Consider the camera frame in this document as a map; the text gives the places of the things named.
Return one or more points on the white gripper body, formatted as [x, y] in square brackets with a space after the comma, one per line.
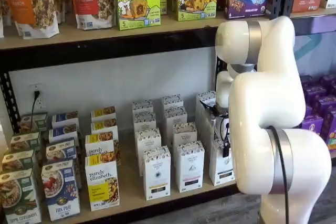
[218, 129]

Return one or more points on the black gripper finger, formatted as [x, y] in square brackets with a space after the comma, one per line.
[226, 150]

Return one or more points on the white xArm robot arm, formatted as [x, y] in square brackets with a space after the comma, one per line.
[262, 98]

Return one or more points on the white box green strip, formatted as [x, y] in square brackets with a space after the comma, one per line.
[206, 97]
[219, 169]

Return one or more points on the white box pink strip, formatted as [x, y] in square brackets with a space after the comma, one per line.
[184, 132]
[190, 169]
[172, 101]
[175, 115]

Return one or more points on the white box yellow strip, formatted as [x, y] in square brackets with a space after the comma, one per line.
[157, 176]
[144, 120]
[142, 106]
[147, 140]

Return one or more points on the purple Annie's box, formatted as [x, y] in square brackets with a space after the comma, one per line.
[305, 80]
[320, 106]
[315, 91]
[331, 121]
[328, 80]
[312, 125]

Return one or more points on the purely elizabeth yellow white box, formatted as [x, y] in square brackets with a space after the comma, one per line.
[101, 144]
[103, 112]
[102, 184]
[103, 125]

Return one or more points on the black metal shelf unit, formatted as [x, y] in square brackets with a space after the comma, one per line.
[105, 53]
[315, 24]

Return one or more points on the blue oatmeal box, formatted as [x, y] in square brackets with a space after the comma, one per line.
[64, 117]
[61, 150]
[61, 192]
[63, 132]

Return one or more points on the green oatmeal box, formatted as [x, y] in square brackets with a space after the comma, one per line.
[17, 161]
[32, 123]
[18, 200]
[25, 141]

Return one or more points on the purely elizabeth red granola bag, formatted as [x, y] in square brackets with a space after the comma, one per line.
[92, 1]

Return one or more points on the purely elizabeth orange granola bag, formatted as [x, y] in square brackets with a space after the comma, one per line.
[29, 3]

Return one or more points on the white wall outlet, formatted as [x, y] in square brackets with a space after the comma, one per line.
[42, 103]

